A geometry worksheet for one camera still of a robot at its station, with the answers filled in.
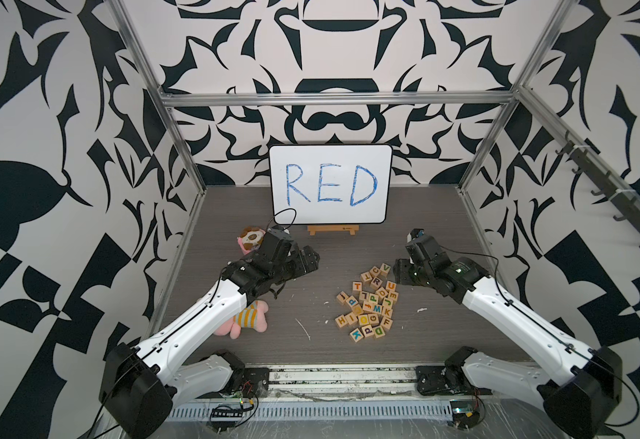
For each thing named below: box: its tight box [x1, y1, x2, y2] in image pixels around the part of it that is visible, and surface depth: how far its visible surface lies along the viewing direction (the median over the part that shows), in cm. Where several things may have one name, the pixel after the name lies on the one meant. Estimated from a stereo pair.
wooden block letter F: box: [380, 315, 394, 331], surface depth 84 cm
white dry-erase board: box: [268, 144, 394, 226], surface depth 97 cm
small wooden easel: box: [307, 224, 360, 236], surface depth 104 cm
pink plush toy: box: [213, 299, 269, 341], surface depth 81 cm
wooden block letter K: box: [349, 327, 364, 343], surface depth 81 cm
